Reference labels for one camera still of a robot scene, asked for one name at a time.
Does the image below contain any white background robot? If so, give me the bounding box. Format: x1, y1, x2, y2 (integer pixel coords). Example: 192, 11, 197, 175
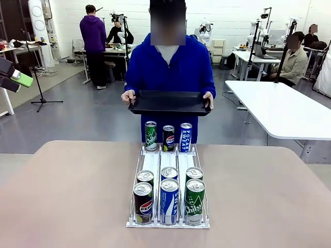
198, 18, 214, 43
247, 20, 269, 48

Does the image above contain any cluttered white side table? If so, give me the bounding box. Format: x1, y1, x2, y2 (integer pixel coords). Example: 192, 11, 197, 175
0, 38, 48, 71

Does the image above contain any background work table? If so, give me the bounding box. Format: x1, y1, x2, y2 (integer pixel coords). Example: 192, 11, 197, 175
82, 43, 131, 85

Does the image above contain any green Chilsung cider can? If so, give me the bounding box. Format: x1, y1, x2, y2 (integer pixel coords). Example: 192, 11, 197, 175
144, 120, 158, 152
185, 167, 204, 181
184, 178, 206, 226

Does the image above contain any person's left hand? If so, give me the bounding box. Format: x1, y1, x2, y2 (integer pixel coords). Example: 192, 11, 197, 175
203, 92, 215, 111

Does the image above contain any white background desk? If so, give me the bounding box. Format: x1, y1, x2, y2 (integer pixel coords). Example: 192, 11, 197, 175
231, 50, 281, 81

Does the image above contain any seated person beige jacket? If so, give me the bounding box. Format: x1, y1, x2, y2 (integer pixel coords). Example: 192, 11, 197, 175
268, 31, 308, 87

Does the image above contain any blue Pocari Sweat can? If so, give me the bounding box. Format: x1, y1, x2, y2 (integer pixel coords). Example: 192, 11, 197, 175
159, 178, 180, 225
160, 166, 179, 181
179, 122, 193, 153

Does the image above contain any black backpack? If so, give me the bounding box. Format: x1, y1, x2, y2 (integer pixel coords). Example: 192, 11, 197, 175
226, 53, 236, 70

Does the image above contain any person's right forearm blue sleeve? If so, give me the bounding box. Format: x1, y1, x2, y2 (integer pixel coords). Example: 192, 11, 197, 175
124, 72, 138, 93

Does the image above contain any white tower air conditioner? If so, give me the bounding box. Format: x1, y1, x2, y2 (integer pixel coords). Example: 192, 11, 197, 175
27, 0, 60, 68

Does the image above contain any person's right hand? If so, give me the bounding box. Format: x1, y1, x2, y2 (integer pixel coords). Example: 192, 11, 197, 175
121, 89, 137, 104

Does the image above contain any black tripod stand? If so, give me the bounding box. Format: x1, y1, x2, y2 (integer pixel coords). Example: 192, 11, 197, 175
20, 28, 64, 113

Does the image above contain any black camera stand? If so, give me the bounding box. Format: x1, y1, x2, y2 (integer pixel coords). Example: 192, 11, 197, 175
247, 20, 261, 81

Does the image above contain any person's left forearm blue sleeve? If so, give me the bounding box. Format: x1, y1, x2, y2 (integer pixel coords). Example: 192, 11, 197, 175
201, 72, 217, 96

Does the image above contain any white fabric panel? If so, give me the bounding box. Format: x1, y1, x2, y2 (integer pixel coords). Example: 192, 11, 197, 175
313, 38, 331, 99

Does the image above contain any white drawer cabinet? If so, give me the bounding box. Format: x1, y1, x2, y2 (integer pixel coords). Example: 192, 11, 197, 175
212, 39, 226, 64

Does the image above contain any seated person black top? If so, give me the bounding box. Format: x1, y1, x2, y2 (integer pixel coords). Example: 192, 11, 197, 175
304, 24, 320, 48

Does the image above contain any black Pepsi can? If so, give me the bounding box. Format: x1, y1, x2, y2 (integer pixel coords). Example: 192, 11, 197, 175
133, 182, 154, 225
137, 169, 155, 188
162, 125, 175, 152

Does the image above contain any white table leg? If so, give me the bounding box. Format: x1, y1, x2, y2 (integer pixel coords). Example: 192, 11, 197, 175
0, 86, 15, 116

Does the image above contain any person in black clothes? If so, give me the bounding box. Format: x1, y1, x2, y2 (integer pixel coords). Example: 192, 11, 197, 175
106, 20, 128, 45

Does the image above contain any white can dispenser rack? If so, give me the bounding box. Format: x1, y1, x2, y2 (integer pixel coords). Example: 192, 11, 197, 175
126, 143, 210, 229

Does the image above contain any black pole stand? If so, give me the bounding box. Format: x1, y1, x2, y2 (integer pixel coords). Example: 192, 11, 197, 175
274, 19, 298, 84

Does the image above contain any person in purple hoodie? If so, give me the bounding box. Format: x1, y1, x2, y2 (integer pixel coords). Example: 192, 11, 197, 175
79, 4, 108, 90

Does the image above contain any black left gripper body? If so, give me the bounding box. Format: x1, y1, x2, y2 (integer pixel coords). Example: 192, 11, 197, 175
0, 56, 15, 78

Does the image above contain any large white table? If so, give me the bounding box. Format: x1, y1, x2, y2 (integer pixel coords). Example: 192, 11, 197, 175
224, 80, 331, 164

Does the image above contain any black plastic tray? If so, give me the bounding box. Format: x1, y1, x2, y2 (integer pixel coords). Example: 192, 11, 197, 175
128, 90, 212, 116

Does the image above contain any person in blue hoodie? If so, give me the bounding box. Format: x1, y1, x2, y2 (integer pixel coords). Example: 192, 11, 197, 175
124, 0, 217, 144

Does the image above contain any grey laptop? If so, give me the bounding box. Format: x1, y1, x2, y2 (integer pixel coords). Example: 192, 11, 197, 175
254, 42, 278, 60

